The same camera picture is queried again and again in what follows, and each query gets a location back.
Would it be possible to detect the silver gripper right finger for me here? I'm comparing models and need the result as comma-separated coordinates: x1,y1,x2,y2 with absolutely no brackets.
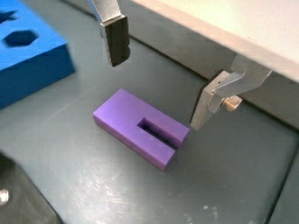
191,55,272,130

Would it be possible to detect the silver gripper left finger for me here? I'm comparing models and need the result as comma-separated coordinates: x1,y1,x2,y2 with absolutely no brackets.
88,0,131,67

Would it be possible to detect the purple double-square block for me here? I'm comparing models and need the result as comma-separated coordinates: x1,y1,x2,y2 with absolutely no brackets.
93,89,189,171

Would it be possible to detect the blue foam shape board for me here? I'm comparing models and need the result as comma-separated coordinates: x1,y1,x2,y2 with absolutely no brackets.
0,0,74,109

